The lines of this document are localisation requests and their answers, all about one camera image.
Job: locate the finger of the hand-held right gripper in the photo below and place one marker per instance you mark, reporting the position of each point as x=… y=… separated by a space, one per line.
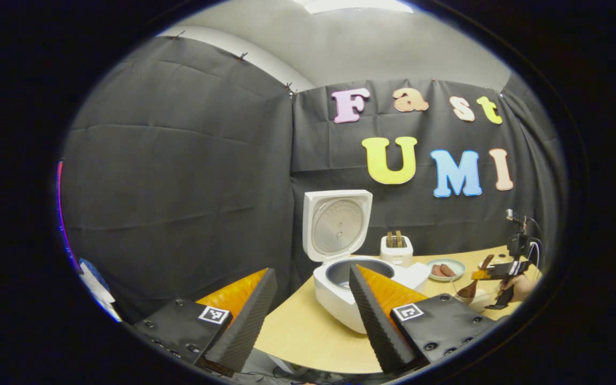
x=481 y=274

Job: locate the blue cloth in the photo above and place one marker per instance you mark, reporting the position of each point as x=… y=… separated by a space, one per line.
x=87 y=266

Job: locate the large ceiling light panel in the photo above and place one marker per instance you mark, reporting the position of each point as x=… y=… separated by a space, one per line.
x=353 y=5

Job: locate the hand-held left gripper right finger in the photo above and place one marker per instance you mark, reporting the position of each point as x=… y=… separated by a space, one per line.
x=377 y=326

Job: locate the pale green plate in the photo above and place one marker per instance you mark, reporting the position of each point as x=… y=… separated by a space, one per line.
x=460 y=270

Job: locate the brown meat slices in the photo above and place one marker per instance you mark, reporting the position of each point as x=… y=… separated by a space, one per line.
x=443 y=270

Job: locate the black backdrop cloth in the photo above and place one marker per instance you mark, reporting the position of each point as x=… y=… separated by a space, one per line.
x=179 y=160

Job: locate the brown wooden spoon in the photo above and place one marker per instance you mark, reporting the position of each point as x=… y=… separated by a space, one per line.
x=468 y=291

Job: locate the white toaster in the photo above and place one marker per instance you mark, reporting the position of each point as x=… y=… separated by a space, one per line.
x=398 y=256

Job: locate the white paper sheet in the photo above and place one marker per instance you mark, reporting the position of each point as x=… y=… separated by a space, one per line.
x=102 y=294

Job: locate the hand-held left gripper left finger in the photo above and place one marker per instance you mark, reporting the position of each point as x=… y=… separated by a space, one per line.
x=244 y=331

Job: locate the brown bread slices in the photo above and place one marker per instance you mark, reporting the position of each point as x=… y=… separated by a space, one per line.
x=393 y=239

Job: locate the white rice cooker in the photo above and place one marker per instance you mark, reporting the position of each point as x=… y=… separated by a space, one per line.
x=335 y=299

